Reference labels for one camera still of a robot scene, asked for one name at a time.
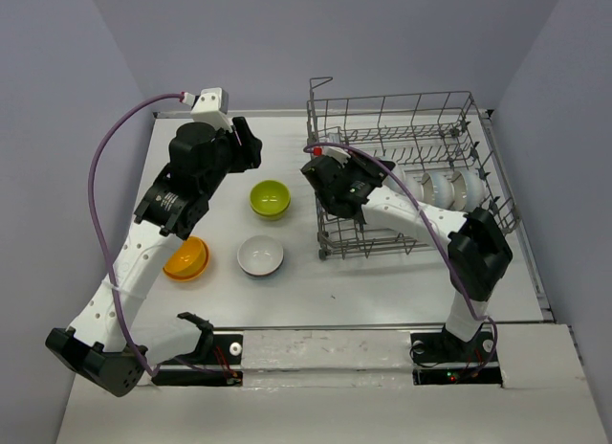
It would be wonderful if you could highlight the white bowl stack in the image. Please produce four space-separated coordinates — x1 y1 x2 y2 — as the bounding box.
383 165 405 193

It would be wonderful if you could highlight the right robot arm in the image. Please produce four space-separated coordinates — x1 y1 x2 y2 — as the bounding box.
301 152 513 365

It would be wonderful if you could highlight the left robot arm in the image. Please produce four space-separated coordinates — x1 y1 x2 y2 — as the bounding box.
45 117 263 397

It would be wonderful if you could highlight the green bowl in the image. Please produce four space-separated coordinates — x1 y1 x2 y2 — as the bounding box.
250 180 292 220

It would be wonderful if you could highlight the white bowl red rim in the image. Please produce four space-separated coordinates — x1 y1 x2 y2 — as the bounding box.
236 234 285 278

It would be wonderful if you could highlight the orange bowl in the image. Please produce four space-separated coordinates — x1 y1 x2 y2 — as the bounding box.
163 236 210 282

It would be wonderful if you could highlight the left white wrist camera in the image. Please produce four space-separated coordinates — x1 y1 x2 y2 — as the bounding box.
180 87 231 131

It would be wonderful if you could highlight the grey wire dish rack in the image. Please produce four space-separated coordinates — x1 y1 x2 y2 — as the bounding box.
307 77 520 254

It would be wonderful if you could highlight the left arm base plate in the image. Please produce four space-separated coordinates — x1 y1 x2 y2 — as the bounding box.
150 331 244 388

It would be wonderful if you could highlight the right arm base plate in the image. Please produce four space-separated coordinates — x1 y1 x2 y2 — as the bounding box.
408 331 503 386

